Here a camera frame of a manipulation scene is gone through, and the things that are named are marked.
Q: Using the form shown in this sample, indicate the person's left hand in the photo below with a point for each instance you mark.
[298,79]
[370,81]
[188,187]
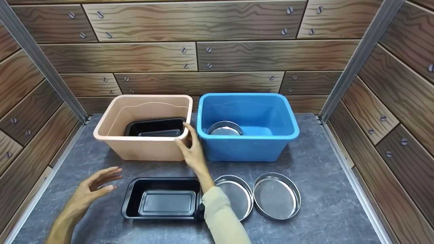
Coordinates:
[89,193]

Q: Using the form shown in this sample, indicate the person's right hand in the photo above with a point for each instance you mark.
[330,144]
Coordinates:
[195,156]

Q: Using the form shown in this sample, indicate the person's left fingers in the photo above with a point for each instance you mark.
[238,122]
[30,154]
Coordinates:
[108,173]

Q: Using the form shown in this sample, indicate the person's right index finger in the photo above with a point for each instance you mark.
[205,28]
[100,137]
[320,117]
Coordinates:
[191,131]

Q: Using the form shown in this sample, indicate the person's left thumb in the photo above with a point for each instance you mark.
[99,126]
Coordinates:
[107,189]

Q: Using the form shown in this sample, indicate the person's right thumb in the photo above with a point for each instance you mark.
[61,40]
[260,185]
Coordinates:
[180,143]

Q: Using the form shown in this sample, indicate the beige plastic bin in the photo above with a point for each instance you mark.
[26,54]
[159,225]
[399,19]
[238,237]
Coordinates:
[142,149]

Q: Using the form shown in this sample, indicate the person's left forearm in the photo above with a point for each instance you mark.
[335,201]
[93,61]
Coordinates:
[62,227]

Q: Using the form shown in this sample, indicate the black loaf pan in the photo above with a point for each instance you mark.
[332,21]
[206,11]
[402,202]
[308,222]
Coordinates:
[166,202]
[152,127]

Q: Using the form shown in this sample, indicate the round metal pan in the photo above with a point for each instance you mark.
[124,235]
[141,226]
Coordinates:
[237,196]
[276,198]
[224,130]

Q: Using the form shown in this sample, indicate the blue plastic bin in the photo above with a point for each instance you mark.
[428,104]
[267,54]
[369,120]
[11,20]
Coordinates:
[244,147]

